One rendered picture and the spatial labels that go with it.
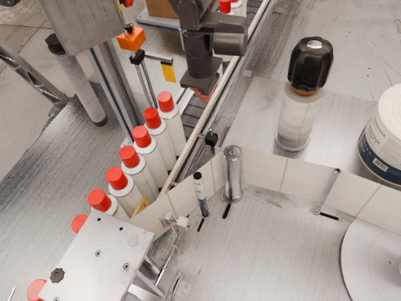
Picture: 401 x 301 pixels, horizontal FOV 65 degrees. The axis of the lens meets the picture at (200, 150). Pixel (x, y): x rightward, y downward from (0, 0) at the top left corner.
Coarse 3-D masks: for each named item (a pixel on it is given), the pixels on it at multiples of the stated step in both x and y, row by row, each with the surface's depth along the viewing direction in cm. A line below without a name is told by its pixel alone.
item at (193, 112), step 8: (248, 0) 123; (256, 0) 122; (248, 8) 119; (256, 8) 119; (248, 16) 117; (248, 24) 114; (256, 24) 113; (248, 40) 109; (240, 56) 104; (224, 64) 103; (224, 72) 101; (232, 72) 100; (224, 88) 97; (192, 96) 96; (192, 104) 94; (200, 104) 94; (216, 104) 93; (184, 112) 93; (192, 112) 92; (200, 112) 92; (184, 120) 91; (192, 120) 91; (208, 120) 92; (184, 128) 89; (192, 128) 89
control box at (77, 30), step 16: (48, 0) 40; (64, 0) 41; (80, 0) 42; (96, 0) 43; (112, 0) 44; (48, 16) 41; (64, 16) 42; (80, 16) 43; (96, 16) 45; (112, 16) 46; (64, 32) 44; (80, 32) 45; (96, 32) 46; (112, 32) 48; (64, 48) 46; (80, 48) 47
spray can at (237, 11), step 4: (232, 0) 92; (236, 0) 92; (240, 0) 94; (232, 4) 93; (236, 4) 93; (240, 4) 93; (232, 8) 93; (236, 8) 93; (240, 8) 94; (236, 12) 94; (240, 12) 95
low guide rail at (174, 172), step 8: (264, 0) 115; (264, 8) 116; (256, 16) 110; (248, 32) 106; (232, 64) 97; (224, 80) 94; (216, 88) 92; (216, 96) 91; (208, 104) 89; (208, 112) 88; (200, 120) 86; (200, 128) 86; (192, 136) 83; (192, 144) 83; (184, 152) 80; (184, 160) 81; (176, 168) 78; (176, 176) 78; (168, 184) 76; (160, 192) 74
